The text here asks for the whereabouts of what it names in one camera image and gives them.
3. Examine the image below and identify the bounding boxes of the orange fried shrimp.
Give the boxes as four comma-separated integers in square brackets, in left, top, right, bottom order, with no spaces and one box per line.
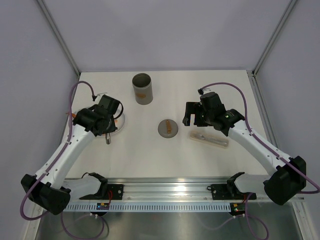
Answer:
[65,112,76,118]

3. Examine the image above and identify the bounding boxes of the steel serving tongs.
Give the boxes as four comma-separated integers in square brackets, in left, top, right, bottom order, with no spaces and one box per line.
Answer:
[105,133,111,145]

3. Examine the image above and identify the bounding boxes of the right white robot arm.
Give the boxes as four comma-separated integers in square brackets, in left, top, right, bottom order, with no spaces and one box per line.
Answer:
[182,92,307,206]

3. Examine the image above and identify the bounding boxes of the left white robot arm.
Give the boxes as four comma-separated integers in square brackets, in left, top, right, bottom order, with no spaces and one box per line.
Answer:
[21,94,124,215]

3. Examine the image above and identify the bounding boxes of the grey cylindrical lunch container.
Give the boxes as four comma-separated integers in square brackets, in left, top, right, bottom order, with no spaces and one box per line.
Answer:
[132,73,153,105]

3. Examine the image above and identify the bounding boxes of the clear cutlery case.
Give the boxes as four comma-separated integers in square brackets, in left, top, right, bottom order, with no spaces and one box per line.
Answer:
[189,130,229,149]

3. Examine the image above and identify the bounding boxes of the white oval plate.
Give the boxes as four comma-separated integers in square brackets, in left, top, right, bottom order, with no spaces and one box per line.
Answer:
[65,108,126,138]

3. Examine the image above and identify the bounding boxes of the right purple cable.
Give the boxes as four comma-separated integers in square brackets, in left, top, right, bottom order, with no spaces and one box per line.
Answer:
[197,81,320,238]

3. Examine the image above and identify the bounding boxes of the purple cable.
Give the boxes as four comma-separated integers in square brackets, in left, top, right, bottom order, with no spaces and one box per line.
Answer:
[20,81,110,238]
[197,81,320,238]

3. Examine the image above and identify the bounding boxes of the grey lid with leather strap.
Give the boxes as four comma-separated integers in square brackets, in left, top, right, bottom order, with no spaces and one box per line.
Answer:
[157,119,179,139]

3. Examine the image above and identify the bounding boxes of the aluminium mounting rail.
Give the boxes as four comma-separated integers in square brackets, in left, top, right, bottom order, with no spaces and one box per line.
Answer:
[37,176,305,204]

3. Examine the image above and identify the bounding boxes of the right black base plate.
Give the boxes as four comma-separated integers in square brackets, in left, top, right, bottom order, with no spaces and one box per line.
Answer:
[206,183,249,201]

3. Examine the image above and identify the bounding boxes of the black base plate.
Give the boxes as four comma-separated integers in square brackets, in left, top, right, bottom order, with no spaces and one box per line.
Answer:
[206,183,249,201]
[79,183,124,200]

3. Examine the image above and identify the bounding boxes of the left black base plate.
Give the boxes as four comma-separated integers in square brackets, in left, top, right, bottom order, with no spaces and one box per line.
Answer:
[79,183,124,200]

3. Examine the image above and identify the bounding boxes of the white slotted cable duct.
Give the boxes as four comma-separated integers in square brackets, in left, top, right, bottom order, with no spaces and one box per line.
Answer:
[64,202,232,213]

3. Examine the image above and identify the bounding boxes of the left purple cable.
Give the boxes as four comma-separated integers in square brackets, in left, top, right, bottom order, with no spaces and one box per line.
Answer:
[20,81,110,238]

